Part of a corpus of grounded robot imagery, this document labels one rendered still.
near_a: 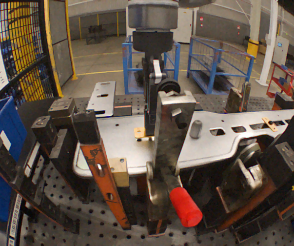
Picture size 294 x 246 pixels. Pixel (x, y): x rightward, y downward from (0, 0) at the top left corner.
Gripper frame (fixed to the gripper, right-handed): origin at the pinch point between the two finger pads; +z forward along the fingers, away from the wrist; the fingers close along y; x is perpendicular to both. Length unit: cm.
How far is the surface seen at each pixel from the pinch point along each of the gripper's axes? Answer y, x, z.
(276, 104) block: 19, -76, 10
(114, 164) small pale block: -12.4, 8.4, 0.1
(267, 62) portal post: 272, -369, 36
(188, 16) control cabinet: 769, -308, -53
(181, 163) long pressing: -9.3, -5.8, 6.1
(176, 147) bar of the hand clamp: -16.3, -0.7, -7.4
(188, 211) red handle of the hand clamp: -25.6, 0.4, -8.4
